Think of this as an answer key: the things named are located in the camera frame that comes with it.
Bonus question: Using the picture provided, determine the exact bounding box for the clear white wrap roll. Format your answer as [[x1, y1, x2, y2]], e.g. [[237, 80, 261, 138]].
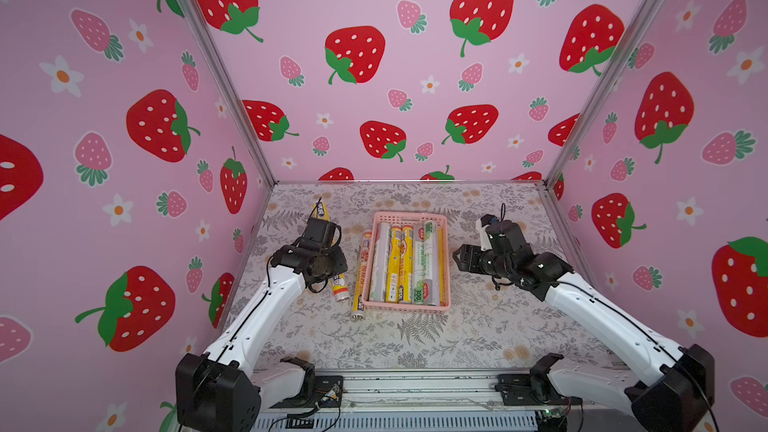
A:
[[369, 222, 391, 302]]

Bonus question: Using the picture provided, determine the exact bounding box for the large yellow wrap roll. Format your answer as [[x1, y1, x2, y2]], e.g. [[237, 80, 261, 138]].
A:
[[310, 198, 350, 302]]

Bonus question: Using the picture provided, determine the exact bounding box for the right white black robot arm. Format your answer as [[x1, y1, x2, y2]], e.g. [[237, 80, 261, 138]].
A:
[[452, 215, 715, 431]]

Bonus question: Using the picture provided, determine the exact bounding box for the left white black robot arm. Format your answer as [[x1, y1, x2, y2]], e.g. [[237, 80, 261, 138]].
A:
[[175, 218, 347, 431]]

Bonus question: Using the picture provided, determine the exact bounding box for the pink plastic perforated basket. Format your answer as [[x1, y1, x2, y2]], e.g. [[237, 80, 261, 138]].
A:
[[363, 211, 451, 313]]

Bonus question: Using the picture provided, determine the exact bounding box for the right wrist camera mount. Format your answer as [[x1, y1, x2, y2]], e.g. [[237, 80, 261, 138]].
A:
[[476, 214, 499, 251]]

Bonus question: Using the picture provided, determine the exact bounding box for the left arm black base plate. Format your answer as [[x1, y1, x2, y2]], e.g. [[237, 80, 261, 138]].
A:
[[277, 375, 344, 409]]

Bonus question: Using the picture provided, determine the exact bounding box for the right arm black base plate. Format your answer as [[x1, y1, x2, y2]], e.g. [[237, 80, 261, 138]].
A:
[[494, 373, 583, 407]]

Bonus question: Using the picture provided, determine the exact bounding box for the aluminium front rail frame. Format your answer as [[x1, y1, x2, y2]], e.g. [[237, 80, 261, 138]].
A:
[[249, 364, 612, 431]]

